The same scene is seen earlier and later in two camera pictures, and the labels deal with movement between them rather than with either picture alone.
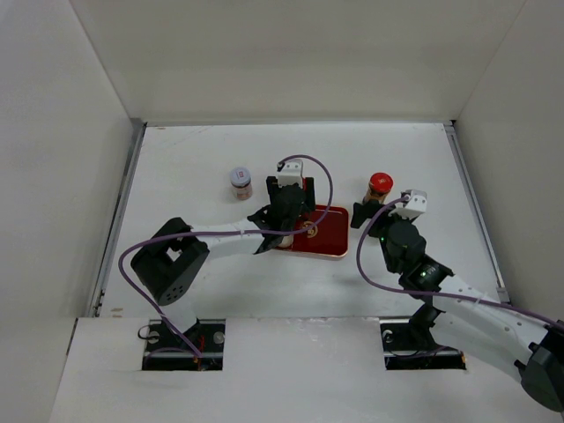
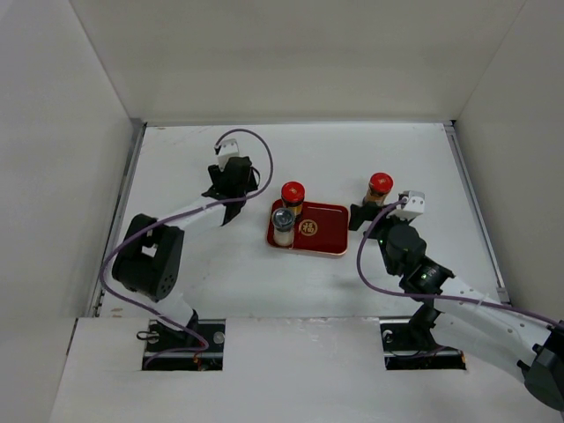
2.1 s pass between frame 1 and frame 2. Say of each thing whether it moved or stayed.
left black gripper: moved
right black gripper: stayed
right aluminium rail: stayed
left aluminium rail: stayed
